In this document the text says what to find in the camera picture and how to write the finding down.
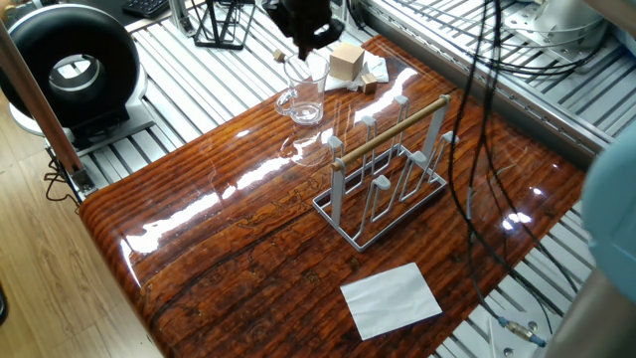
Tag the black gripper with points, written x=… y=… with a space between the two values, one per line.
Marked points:
x=305 y=12

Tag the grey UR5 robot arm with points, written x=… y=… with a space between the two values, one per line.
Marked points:
x=616 y=214

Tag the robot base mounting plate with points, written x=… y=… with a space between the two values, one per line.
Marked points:
x=502 y=343

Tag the white mug drying rack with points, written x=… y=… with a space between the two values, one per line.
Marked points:
x=338 y=191

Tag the tiny wooden cube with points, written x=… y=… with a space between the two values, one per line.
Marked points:
x=279 y=55

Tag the large wooden cube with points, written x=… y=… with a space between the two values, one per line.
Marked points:
x=345 y=62

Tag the small wooden cube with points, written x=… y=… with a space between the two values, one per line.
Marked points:
x=369 y=83

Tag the crumpled white napkin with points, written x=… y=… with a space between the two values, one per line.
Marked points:
x=380 y=67

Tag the black keyboard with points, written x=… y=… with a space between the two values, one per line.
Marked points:
x=146 y=7

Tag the white paper sheet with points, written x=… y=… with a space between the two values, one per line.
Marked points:
x=390 y=301

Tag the aluminium frame post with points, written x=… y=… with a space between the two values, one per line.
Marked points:
x=181 y=17

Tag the aluminium table frame rail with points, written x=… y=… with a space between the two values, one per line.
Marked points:
x=437 y=57

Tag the brown frame post with bracket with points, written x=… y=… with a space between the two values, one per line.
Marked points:
x=40 y=99

